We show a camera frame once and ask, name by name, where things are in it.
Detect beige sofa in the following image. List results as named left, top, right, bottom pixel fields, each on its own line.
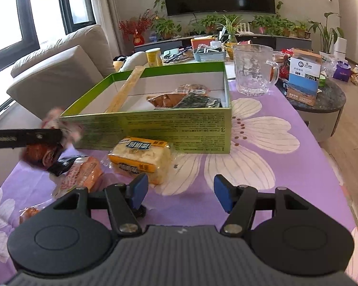
left=7, top=25, right=117, bottom=118

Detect yellow canister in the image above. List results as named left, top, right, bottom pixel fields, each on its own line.
left=145, top=47, right=163, bottom=68

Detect clear packet with bun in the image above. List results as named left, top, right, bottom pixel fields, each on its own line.
left=175, top=84, right=210, bottom=96

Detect purple gift bag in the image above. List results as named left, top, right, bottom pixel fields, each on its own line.
left=333, top=61, right=351, bottom=82

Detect blue white carton box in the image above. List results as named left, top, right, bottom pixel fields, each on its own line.
left=286, top=48, right=322, bottom=106

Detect yellow cracker packet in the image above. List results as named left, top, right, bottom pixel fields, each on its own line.
left=107, top=137, right=173, bottom=185

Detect brown biscuits clear packet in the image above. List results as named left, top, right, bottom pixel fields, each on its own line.
left=52, top=156, right=103, bottom=199

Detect long gold snack stick packet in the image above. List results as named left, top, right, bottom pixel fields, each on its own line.
left=105, top=66, right=145, bottom=113

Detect dark seaweed snack packet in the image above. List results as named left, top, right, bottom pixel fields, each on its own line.
left=174, top=92, right=222, bottom=108

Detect grey blue storage tray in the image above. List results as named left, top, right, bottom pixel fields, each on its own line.
left=193, top=48, right=226, bottom=63

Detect green cardboard box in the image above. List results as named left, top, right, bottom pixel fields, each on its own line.
left=61, top=62, right=232, bottom=154

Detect pink white snack pouch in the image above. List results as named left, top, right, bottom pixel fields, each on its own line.
left=41, top=108, right=83, bottom=149

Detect yellow woven basket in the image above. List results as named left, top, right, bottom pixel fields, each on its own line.
left=224, top=42, right=237, bottom=60

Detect dark round side table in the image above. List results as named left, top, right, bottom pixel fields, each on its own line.
left=287, top=78, right=347, bottom=142

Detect yellow brown snack bag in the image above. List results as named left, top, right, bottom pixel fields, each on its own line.
left=146, top=92, right=187, bottom=108

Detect clear glass mug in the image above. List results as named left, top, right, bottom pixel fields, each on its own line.
left=233, top=44, right=279, bottom=96

